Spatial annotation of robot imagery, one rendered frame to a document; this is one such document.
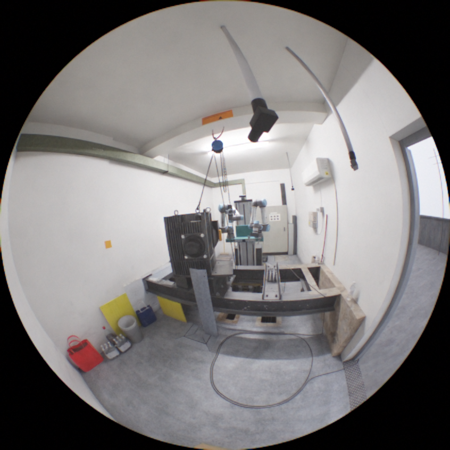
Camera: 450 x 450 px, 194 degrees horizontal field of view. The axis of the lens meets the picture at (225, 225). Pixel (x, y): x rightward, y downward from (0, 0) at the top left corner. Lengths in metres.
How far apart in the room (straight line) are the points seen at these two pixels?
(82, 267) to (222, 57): 2.47
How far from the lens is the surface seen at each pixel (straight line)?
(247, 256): 2.60
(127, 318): 2.24
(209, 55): 1.39
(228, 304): 1.70
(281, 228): 4.34
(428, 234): 8.08
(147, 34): 1.36
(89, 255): 1.89
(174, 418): 1.70
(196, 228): 1.45
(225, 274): 1.54
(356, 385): 1.93
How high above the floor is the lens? 1.60
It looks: 6 degrees down
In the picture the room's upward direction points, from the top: 5 degrees counter-clockwise
